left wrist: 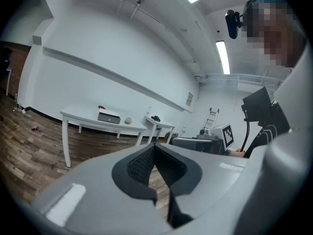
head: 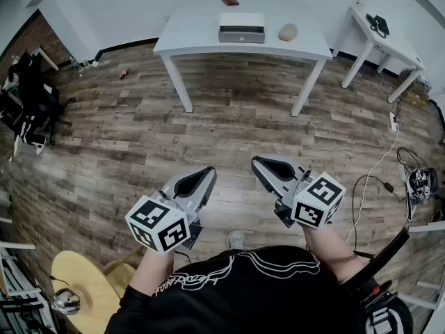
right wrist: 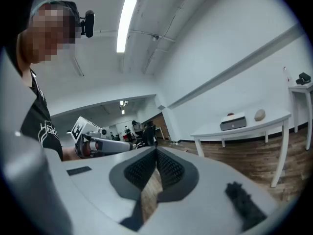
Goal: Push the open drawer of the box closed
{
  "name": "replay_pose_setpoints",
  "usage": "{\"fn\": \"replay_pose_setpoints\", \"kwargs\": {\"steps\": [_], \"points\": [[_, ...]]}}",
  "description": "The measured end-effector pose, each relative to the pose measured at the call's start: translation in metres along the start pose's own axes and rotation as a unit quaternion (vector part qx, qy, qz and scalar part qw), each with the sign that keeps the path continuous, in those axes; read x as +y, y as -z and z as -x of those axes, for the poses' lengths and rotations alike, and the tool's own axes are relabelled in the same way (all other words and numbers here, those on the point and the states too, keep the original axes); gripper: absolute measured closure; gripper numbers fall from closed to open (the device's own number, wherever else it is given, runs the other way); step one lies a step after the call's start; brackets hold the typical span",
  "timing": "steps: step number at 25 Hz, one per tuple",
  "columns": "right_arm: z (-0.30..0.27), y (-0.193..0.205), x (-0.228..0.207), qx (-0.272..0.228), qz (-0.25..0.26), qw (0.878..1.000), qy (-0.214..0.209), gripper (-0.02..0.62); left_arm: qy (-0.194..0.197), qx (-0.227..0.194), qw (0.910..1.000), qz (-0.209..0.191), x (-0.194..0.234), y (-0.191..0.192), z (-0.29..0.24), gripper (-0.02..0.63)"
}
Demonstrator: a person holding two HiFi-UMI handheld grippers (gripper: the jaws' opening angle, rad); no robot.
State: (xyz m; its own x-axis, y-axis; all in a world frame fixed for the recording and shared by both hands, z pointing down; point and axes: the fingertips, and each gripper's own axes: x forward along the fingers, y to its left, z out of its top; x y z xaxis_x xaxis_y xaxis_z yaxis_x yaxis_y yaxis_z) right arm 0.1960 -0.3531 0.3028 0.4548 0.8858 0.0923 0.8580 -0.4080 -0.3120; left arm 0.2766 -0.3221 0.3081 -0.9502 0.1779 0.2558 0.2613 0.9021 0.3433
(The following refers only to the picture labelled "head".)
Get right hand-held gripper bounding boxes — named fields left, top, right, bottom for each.
left=250, top=154, right=347, bottom=230

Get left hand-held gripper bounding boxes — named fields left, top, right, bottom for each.
left=124, top=166, right=218, bottom=257

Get person's right forearm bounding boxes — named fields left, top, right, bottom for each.
left=303, top=225, right=363, bottom=284

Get person's left forearm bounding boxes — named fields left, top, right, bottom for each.
left=129, top=246, right=175, bottom=301

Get person's grey shoe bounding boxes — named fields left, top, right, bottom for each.
left=225, top=230, right=246, bottom=251

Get light wooden chair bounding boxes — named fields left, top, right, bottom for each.
left=102, top=244, right=147, bottom=301

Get person's black printed shirt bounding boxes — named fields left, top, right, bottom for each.
left=103, top=244, right=366, bottom=334

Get black flat bar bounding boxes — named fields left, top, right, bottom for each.
left=339, top=227, right=410, bottom=294

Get beige oval stone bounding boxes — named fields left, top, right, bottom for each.
left=278, top=22, right=299, bottom=42

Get pile of electronic gear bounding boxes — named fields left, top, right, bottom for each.
left=397, top=146, right=440, bottom=223

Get round yellow wooden table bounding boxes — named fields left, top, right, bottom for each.
left=51, top=250, right=123, bottom=334

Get large white table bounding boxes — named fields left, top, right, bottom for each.
left=152, top=0, right=334, bottom=118

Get cardboard box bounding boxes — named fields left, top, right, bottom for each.
left=399, top=84, right=432, bottom=108

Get black white-striped garment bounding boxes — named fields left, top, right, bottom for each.
left=13, top=113, right=47, bottom=155

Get shiny glass jar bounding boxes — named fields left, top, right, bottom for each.
left=50, top=286, right=83, bottom=317

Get black office chair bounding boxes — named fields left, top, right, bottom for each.
left=0, top=49, right=76, bottom=146

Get small white side table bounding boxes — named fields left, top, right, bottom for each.
left=331, top=4, right=427, bottom=104

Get black desk telephone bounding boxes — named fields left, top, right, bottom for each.
left=365, top=13, right=391, bottom=39

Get light wooden desk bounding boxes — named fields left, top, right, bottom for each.
left=31, top=45, right=60, bottom=72

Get white metal shelf rack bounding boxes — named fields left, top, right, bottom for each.
left=0, top=239, right=56, bottom=334

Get white power cable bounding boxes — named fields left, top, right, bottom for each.
left=345, top=127, right=401, bottom=244

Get black cable with adapter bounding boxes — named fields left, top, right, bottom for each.
left=352, top=175, right=410, bottom=254

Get black bag with grey strap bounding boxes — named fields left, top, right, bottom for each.
left=359, top=279, right=415, bottom=334

